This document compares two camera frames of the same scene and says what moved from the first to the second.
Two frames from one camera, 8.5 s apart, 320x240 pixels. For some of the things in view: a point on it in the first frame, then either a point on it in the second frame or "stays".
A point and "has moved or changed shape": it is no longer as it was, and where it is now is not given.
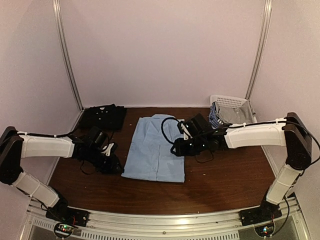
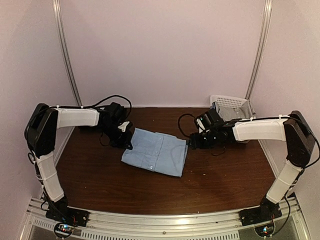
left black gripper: [111, 167] to [125, 140]
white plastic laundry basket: [233, 110] stays
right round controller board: [265, 230] stays
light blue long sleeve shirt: [148, 154] has moved or changed shape
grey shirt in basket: [244, 114] stays
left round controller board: [64, 230] stays
